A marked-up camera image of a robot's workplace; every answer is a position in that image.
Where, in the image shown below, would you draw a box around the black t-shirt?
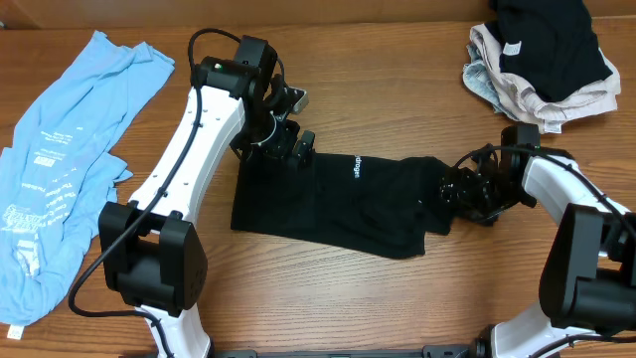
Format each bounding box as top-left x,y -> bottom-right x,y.
231,153 -> 454,260

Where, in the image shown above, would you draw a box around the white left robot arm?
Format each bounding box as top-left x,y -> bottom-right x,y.
98,57 -> 309,357

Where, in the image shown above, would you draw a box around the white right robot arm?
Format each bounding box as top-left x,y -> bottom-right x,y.
440,144 -> 635,357

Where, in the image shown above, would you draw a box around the beige crumpled shorts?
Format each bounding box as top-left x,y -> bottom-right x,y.
468,24 -> 621,134

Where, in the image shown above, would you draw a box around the grey patterned cloth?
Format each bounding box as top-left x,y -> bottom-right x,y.
462,44 -> 509,115

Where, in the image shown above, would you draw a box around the dark navy folded garment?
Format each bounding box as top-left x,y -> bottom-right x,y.
489,0 -> 609,95

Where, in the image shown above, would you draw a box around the light blue t-shirt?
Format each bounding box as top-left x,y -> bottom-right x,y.
1,32 -> 175,326

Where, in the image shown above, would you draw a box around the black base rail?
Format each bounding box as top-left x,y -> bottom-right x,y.
207,341 -> 493,358

